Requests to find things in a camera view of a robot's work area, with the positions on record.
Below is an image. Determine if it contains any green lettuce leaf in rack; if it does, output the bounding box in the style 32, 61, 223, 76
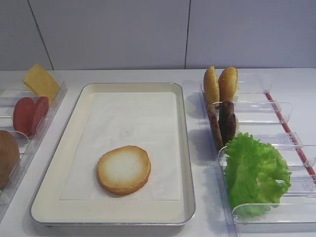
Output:
225, 133, 292, 217

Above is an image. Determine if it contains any bun slice upright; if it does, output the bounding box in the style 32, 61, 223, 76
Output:
203, 66, 220, 108
218, 66, 238, 101

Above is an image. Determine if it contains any clear ingredient rack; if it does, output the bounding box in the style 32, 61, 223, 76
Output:
210, 74, 316, 237
0, 79, 67, 219

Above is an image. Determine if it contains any red tomato slice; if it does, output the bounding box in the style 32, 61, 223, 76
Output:
30, 96, 49, 135
13, 97, 35, 137

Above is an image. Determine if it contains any bun slice right upright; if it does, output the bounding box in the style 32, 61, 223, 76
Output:
218, 66, 238, 101

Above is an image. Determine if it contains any clear left ingredient rack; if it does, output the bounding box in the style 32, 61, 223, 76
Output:
0, 79, 67, 219

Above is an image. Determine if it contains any yellow cheese slice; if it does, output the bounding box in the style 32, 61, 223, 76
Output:
23, 63, 60, 106

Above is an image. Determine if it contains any red tomato slice rear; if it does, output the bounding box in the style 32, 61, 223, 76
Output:
13, 97, 35, 137

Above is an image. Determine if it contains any white paper liner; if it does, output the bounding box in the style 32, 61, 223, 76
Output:
61, 92, 181, 200

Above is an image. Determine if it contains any brown bun top left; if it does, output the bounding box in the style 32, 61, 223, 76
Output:
0, 130, 20, 189

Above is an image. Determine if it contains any red tomato slice front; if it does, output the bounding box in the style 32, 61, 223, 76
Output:
30, 96, 49, 135

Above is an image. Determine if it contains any clear right ingredient rack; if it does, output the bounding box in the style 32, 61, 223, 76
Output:
210, 74, 316, 237

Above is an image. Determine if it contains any bun slice left upright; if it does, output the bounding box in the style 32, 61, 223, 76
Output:
203, 66, 220, 108

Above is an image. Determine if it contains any meat patty right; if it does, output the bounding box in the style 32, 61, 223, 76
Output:
218, 100, 237, 146

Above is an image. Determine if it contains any meat patty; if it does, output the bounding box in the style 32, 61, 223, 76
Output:
207, 104, 224, 151
218, 100, 237, 146

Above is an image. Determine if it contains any meat patty left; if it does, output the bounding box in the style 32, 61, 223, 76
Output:
207, 104, 224, 151

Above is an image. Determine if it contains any cream metal tray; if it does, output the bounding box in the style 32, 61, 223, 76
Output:
31, 83, 196, 225

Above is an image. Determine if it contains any toasted bun bottom slice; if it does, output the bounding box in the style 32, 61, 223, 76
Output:
97, 146, 151, 196

